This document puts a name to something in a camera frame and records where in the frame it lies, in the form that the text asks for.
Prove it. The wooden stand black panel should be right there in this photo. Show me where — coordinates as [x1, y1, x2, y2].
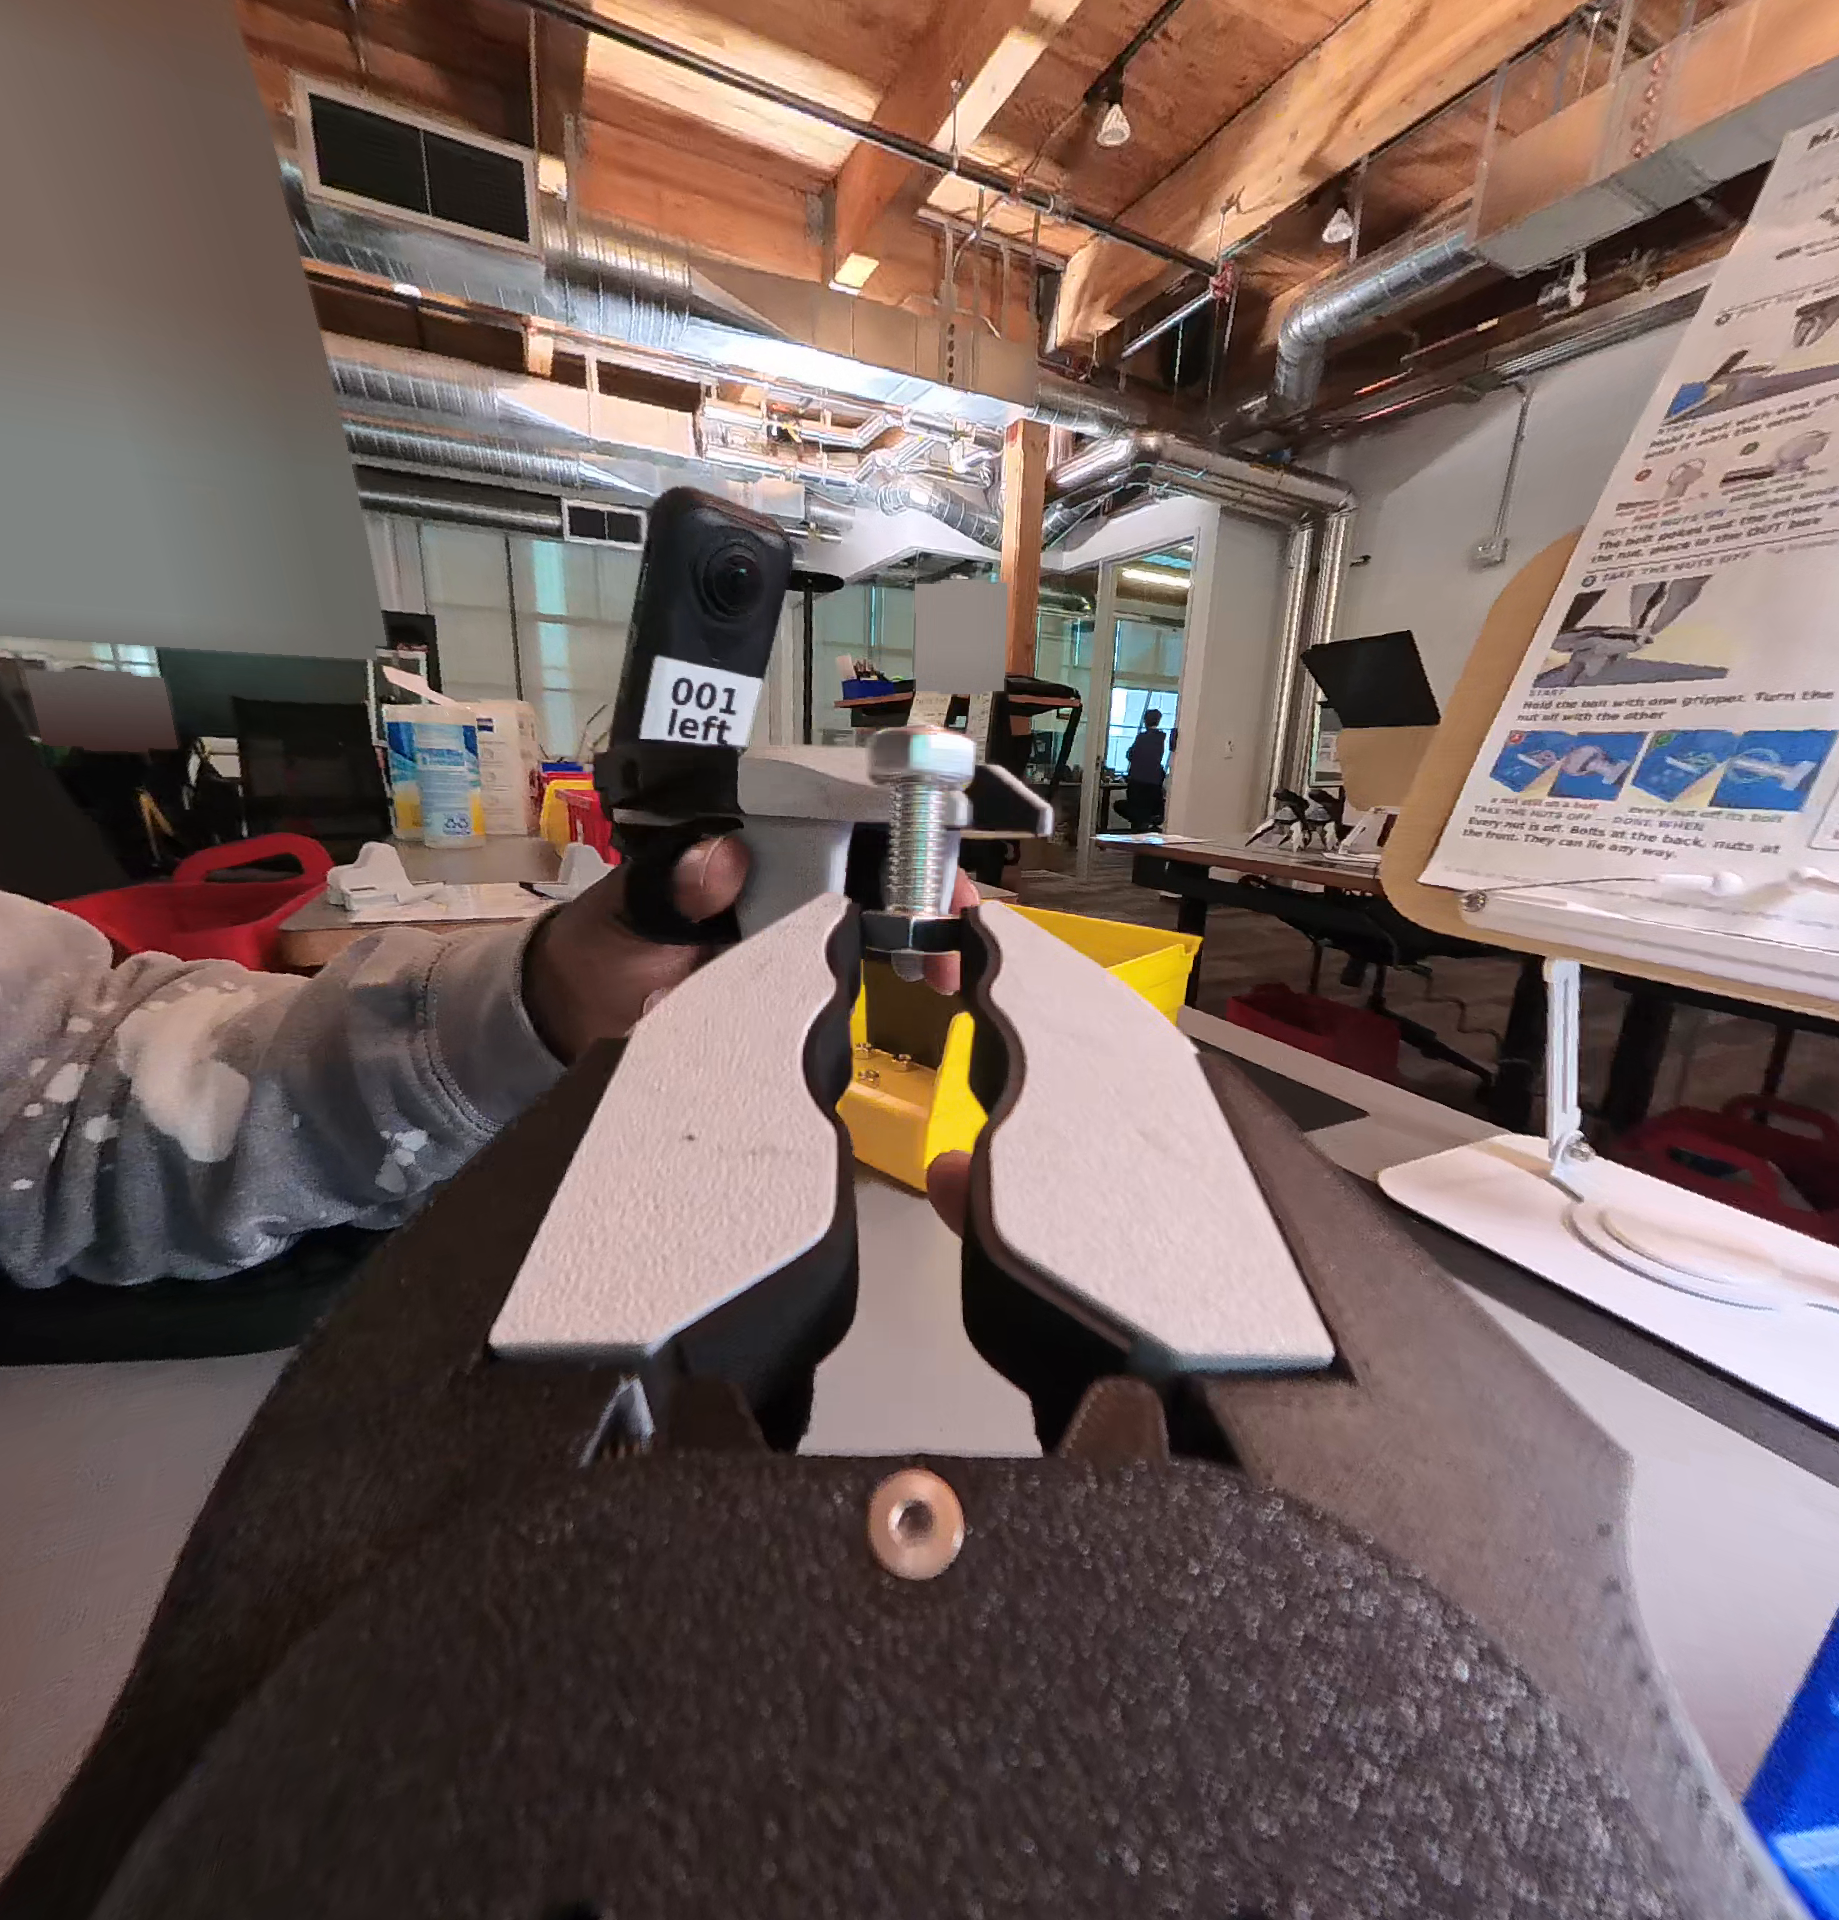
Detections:
[1297, 628, 1446, 841]

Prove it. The silver air duct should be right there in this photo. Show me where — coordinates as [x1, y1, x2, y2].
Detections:
[280, 165, 1359, 553]

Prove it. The black partition panel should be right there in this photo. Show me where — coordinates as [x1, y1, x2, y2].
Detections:
[0, 637, 128, 903]

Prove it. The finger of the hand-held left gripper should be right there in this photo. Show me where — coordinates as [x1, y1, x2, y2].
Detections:
[966, 760, 1056, 841]
[736, 742, 924, 826]

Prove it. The white box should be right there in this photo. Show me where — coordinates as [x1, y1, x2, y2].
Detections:
[471, 699, 546, 840]

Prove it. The white air vent grille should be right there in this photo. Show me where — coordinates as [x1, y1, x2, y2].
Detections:
[289, 75, 544, 258]

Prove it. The blue plastic bin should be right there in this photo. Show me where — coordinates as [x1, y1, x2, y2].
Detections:
[1740, 1552, 1839, 1920]

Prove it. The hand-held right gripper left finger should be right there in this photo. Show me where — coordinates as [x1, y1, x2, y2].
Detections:
[489, 896, 869, 1448]

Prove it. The small white plastic holder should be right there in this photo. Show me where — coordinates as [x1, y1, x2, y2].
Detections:
[325, 840, 444, 912]

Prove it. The red handled basket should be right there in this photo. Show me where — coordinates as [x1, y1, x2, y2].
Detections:
[54, 832, 338, 973]
[1606, 1093, 1839, 1259]
[1223, 982, 1403, 1083]

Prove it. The white instruction sheet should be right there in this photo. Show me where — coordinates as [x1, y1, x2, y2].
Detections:
[1422, 95, 1839, 961]

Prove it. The person's left hand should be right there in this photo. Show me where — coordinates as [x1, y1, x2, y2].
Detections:
[521, 832, 983, 1068]

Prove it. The person's left forearm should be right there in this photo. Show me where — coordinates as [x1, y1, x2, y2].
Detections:
[0, 875, 568, 1293]

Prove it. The yellow plastic bin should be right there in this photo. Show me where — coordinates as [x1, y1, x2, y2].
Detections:
[835, 899, 1207, 1197]

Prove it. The silver flange bolt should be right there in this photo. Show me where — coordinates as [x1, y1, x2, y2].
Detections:
[865, 725, 982, 987]

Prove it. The blue-white wipes tub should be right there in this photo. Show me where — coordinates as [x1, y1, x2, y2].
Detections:
[384, 704, 489, 851]

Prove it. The black bin divider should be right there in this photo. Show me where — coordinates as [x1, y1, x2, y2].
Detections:
[864, 960, 962, 1058]

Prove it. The black floor lamp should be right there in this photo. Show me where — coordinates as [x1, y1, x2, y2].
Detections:
[787, 567, 849, 748]

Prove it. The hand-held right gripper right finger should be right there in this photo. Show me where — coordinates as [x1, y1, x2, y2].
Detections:
[960, 899, 1337, 1448]

